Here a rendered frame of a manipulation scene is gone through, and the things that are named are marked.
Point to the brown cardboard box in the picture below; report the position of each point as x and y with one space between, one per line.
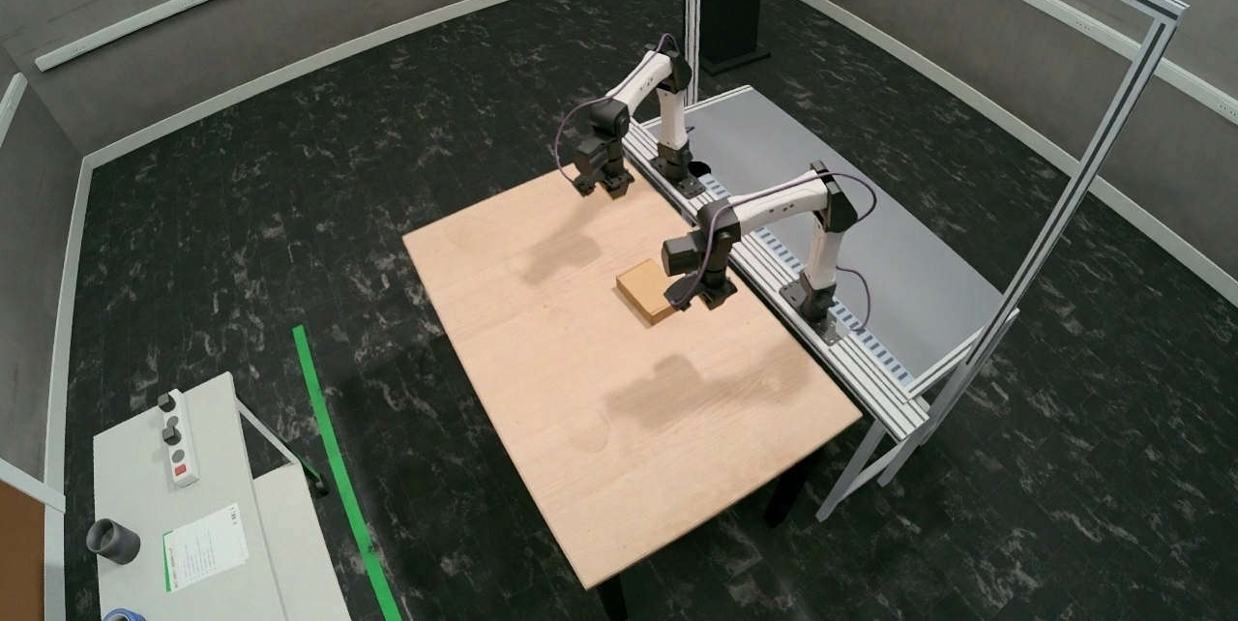
644 285

